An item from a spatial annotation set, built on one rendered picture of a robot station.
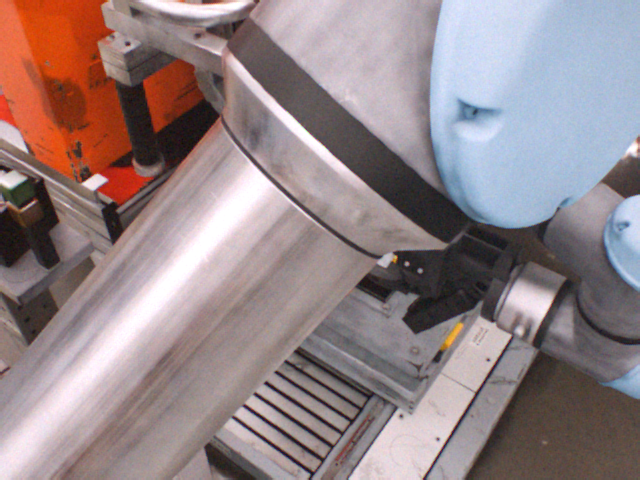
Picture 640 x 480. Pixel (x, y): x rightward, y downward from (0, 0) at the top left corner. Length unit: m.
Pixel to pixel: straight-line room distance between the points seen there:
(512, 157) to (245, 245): 0.09
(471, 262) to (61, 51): 0.82
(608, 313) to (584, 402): 1.09
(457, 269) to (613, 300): 0.16
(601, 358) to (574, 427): 1.00
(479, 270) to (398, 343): 0.75
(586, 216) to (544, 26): 0.42
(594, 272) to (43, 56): 0.92
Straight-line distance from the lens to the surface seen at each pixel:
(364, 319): 1.43
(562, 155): 0.23
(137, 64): 0.88
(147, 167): 0.97
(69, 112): 1.27
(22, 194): 1.19
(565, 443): 1.62
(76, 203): 1.66
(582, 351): 0.65
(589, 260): 0.59
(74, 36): 1.24
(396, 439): 1.45
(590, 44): 0.21
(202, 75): 1.14
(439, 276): 0.67
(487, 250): 0.67
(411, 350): 1.39
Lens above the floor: 1.37
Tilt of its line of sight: 46 degrees down
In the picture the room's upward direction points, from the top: straight up
